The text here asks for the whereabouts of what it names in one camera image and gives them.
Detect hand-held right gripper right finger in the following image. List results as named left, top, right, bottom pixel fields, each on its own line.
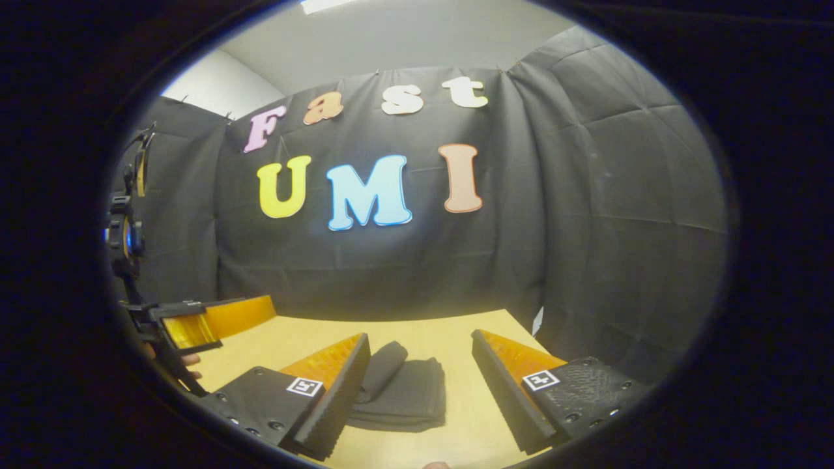
left=471, top=329, right=649, bottom=457

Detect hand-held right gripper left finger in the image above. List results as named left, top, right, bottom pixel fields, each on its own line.
left=195, top=333, right=372, bottom=462

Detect dark jeans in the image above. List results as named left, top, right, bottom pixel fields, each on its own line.
left=345, top=341, right=448, bottom=433

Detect black backdrop cloth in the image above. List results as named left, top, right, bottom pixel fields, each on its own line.
left=114, top=26, right=729, bottom=385

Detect ceiling light panel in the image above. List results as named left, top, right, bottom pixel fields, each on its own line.
left=300, top=0, right=359, bottom=15

